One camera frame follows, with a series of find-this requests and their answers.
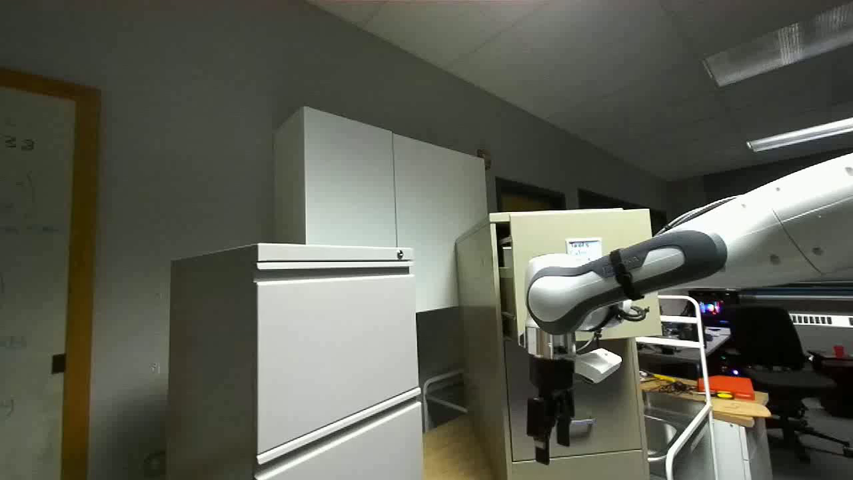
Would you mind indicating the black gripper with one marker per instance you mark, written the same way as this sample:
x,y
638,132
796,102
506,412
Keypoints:
x,y
551,376

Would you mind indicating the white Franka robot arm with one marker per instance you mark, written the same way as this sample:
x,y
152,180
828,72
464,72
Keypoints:
x,y
755,240

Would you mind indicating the beige filing cabinet drawer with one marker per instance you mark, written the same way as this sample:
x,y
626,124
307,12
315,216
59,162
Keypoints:
x,y
555,233

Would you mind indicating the beige metal filing cabinet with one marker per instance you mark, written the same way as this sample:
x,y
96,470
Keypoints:
x,y
483,354

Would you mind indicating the wooden board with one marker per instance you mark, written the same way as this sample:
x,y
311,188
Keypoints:
x,y
703,400

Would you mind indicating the orange tool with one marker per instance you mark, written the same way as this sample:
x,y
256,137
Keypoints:
x,y
732,386

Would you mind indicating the white label sticker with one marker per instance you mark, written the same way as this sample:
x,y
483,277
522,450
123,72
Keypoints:
x,y
586,249

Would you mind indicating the black office chair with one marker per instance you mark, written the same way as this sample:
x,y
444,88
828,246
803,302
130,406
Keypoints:
x,y
783,364

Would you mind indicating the grey lateral filing cabinet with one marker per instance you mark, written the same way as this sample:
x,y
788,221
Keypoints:
x,y
302,354

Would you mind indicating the desk with dark monitor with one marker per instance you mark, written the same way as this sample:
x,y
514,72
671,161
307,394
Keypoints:
x,y
802,308

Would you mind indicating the narrow ceiling light strip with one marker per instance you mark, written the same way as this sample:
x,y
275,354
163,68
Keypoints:
x,y
802,134

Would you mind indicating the large ceiling light panel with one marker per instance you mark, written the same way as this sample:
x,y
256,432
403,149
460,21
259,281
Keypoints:
x,y
783,42

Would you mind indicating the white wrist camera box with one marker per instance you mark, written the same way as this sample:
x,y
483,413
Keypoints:
x,y
602,364

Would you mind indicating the white metal tube frame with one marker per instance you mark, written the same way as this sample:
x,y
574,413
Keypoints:
x,y
703,354

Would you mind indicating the white wall cabinet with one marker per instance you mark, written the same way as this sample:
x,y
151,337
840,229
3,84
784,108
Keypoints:
x,y
375,188

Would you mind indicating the whiteboard with wooden frame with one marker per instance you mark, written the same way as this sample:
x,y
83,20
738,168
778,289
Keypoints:
x,y
37,268

